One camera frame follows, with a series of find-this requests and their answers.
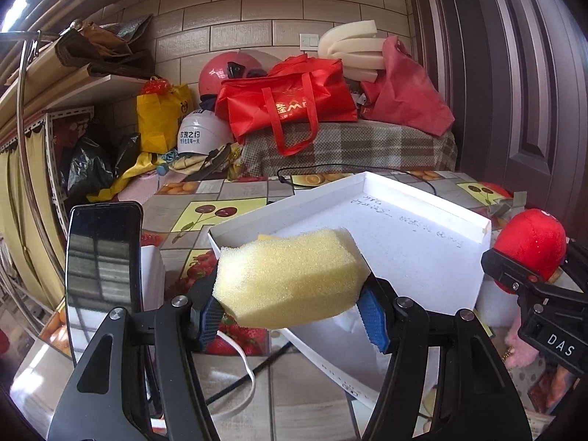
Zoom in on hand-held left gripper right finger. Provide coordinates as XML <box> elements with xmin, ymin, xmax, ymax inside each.
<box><xmin>356</xmin><ymin>278</ymin><xmax>534</xmax><ymax>441</ymax></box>

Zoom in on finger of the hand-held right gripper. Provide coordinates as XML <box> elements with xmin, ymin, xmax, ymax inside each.
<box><xmin>481</xmin><ymin>248</ymin><xmax>545</xmax><ymax>301</ymax></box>
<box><xmin>558</xmin><ymin>236</ymin><xmax>588</xmax><ymax>292</ymax></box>

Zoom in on chrome curved pole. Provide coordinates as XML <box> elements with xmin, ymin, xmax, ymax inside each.
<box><xmin>16</xmin><ymin>28</ymin><xmax>65</xmax><ymax>281</ymax></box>

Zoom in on brown door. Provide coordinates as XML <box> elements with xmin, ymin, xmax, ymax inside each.
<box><xmin>404</xmin><ymin>0</ymin><xmax>588</xmax><ymax>258</ymax></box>

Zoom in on wooden shelf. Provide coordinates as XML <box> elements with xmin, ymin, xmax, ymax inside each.
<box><xmin>0</xmin><ymin>62</ymin><xmax>152</xmax><ymax>148</ymax></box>

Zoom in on fruit print tablecloth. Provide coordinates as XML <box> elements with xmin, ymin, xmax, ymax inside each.
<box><xmin>9</xmin><ymin>170</ymin><xmax>588</xmax><ymax>441</ymax></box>

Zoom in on pink cloth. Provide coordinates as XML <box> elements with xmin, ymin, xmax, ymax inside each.
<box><xmin>126</xmin><ymin>173</ymin><xmax>159</xmax><ymax>204</ymax></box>

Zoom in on red tote bag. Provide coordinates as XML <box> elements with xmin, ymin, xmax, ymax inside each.
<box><xmin>215</xmin><ymin>54</ymin><xmax>358</xmax><ymax>157</ymax></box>

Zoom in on black cable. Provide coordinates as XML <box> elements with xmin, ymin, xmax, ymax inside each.
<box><xmin>277</xmin><ymin>165</ymin><xmax>438</xmax><ymax>197</ymax></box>

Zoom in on white helmet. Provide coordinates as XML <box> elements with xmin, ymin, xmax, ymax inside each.
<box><xmin>177</xmin><ymin>109</ymin><xmax>235</xmax><ymax>157</ymax></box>

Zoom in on yellow cloth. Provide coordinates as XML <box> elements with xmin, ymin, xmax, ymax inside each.
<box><xmin>87</xmin><ymin>151</ymin><xmax>161</xmax><ymax>203</ymax></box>

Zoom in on white strap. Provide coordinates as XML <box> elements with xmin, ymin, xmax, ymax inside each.
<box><xmin>202</xmin><ymin>328</ymin><xmax>257</xmax><ymax>419</ymax></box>

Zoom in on plaid covered box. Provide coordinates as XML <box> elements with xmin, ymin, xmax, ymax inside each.
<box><xmin>241</xmin><ymin>119</ymin><xmax>459</xmax><ymax>178</ymax></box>

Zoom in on metal bracket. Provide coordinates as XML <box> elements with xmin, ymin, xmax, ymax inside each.
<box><xmin>489</xmin><ymin>193</ymin><xmax>527</xmax><ymax>221</ymax></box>

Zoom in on red helmet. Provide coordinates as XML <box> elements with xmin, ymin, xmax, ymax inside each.
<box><xmin>198</xmin><ymin>50</ymin><xmax>258</xmax><ymax>102</ymax></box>

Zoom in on yellow shopping bag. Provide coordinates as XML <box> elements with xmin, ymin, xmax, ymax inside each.
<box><xmin>137</xmin><ymin>83</ymin><xmax>191</xmax><ymax>153</ymax></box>

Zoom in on yellow sponge block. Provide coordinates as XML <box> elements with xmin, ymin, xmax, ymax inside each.
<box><xmin>215</xmin><ymin>227</ymin><xmax>367</xmax><ymax>330</ymax></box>

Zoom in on black smartphone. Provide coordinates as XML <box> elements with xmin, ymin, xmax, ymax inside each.
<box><xmin>65</xmin><ymin>201</ymin><xmax>144</xmax><ymax>368</ymax></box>

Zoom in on white cardboard box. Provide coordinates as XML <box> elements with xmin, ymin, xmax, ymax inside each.
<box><xmin>207</xmin><ymin>171</ymin><xmax>492</xmax><ymax>409</ymax></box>

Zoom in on red plush toy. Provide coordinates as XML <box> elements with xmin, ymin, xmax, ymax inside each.
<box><xmin>494</xmin><ymin>209</ymin><xmax>567</xmax><ymax>295</ymax></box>

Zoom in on white foam strips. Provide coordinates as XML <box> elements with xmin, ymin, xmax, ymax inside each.
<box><xmin>318</xmin><ymin>19</ymin><xmax>389</xmax><ymax>81</ymax></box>

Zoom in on brown paper bags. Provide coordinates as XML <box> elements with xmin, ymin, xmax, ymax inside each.
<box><xmin>55</xmin><ymin>14</ymin><xmax>154</xmax><ymax>79</ymax></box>

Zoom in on yellow curtain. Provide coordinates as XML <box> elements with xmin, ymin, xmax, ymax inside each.
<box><xmin>0</xmin><ymin>133</ymin><xmax>65</xmax><ymax>304</ymax></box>

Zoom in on pink plush toy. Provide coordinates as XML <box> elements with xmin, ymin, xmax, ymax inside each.
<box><xmin>504</xmin><ymin>303</ymin><xmax>547</xmax><ymax>368</ymax></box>

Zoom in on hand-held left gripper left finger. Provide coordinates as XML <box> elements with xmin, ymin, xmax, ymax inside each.
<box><xmin>46</xmin><ymin>267</ymin><xmax>230</xmax><ymax>441</ymax></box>

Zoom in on white carton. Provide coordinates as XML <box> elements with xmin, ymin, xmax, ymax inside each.
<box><xmin>140</xmin><ymin>245</ymin><xmax>166</xmax><ymax>315</ymax></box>

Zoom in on black plastic bag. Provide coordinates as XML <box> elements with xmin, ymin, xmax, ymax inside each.
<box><xmin>68</xmin><ymin>133</ymin><xmax>141</xmax><ymax>194</ymax></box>

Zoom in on red cloth bag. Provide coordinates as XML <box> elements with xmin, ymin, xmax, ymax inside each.
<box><xmin>363</xmin><ymin>37</ymin><xmax>455</xmax><ymax>137</ymax></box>

